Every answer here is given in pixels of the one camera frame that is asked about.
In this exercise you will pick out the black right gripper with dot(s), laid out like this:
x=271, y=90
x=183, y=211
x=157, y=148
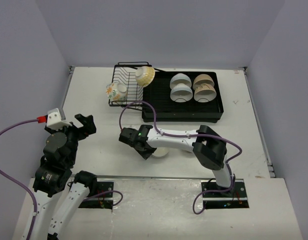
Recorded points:
x=146, y=154

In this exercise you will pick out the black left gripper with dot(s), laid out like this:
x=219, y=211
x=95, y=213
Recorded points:
x=88, y=126

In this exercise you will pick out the light blue bowl front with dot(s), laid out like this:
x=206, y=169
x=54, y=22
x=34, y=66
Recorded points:
x=160, y=152

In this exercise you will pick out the light blue bowl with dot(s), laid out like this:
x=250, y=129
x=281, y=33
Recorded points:
x=181, y=93
x=180, y=78
x=160, y=152

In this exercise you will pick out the beige bowl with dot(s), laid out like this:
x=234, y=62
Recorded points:
x=187, y=151
x=205, y=93
x=203, y=79

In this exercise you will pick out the beige bowl front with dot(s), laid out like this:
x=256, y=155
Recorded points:
x=187, y=151

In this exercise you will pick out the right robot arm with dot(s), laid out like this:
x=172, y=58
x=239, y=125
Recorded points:
x=204, y=143

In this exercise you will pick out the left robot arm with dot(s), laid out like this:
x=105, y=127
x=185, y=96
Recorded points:
x=59, y=157

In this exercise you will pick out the floral orange green bowl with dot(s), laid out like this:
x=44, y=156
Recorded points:
x=116, y=91

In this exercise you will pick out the black drain tray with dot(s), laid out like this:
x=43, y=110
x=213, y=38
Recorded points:
x=158, y=95

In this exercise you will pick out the yellow dotted white bowl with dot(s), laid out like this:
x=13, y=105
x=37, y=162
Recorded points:
x=144, y=75

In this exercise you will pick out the light blue bowl back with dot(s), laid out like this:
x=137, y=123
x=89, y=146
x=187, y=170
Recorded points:
x=180, y=78

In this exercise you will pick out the beige bowl back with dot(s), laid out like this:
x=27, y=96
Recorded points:
x=203, y=79

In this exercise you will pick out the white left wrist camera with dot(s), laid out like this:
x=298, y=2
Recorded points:
x=56, y=119

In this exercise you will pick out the aluminium table edge rail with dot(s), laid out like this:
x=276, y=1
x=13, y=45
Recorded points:
x=68, y=82

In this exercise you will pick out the black wire dish rack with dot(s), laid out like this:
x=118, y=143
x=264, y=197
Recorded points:
x=124, y=72

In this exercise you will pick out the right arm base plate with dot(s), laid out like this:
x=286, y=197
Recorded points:
x=236, y=199

